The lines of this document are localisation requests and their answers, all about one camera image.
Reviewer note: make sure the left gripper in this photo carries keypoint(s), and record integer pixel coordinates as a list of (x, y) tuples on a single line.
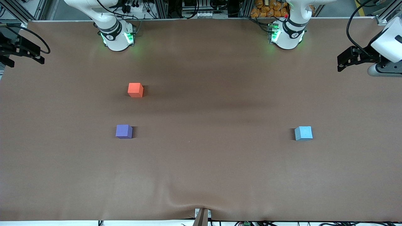
[(366, 57)]

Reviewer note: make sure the blue block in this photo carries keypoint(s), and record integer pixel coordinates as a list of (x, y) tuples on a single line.
[(303, 133)]

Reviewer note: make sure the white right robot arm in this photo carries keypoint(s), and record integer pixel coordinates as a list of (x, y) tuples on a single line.
[(113, 37)]

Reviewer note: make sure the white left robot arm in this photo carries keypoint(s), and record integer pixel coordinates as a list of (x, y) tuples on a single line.
[(289, 37)]

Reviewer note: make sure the orange block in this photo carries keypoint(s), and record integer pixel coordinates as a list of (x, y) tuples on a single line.
[(135, 89)]

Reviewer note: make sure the purple block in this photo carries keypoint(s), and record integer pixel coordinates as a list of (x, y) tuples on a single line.
[(123, 131)]

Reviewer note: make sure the white connector block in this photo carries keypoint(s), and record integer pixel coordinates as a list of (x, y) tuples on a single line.
[(207, 14)]

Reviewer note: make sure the bag of orange snacks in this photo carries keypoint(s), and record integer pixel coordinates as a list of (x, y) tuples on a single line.
[(267, 9)]

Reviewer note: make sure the white power strip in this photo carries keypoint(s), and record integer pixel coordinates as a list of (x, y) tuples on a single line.
[(136, 8)]

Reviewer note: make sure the brown table mat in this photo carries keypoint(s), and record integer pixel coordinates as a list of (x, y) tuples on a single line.
[(220, 157)]

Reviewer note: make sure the metal clamp with brown strip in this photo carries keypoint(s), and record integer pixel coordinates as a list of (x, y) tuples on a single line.
[(202, 217)]

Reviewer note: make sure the aluminium frame profile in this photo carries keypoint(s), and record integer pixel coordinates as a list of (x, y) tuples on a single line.
[(40, 8), (382, 20)]

